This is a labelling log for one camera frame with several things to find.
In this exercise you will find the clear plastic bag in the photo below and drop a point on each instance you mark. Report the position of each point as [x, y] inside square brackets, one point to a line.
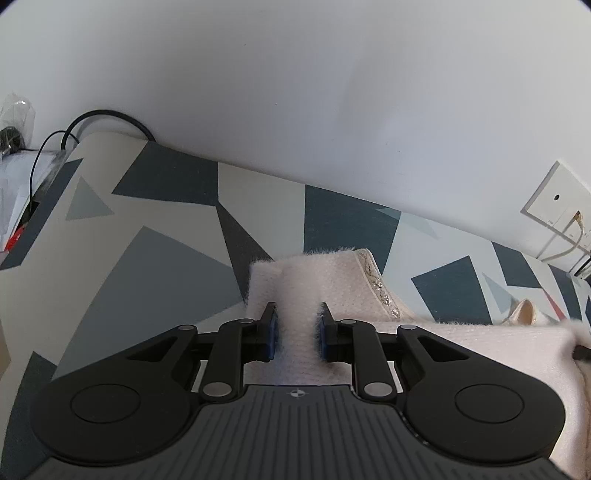
[16, 124]

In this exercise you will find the white wall socket panel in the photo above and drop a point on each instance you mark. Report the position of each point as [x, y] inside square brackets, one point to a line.
[554, 198]

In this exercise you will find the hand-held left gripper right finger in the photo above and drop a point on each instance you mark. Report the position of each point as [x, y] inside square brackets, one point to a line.
[324, 334]

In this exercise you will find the red connector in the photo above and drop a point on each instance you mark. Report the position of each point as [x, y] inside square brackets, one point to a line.
[14, 236]

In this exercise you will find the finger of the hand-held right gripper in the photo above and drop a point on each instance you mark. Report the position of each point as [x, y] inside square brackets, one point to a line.
[582, 353]

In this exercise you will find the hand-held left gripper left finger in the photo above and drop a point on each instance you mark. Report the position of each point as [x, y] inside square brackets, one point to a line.
[272, 334]

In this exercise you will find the cream fluffy garment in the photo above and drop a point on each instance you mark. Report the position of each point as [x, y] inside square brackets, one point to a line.
[323, 277]

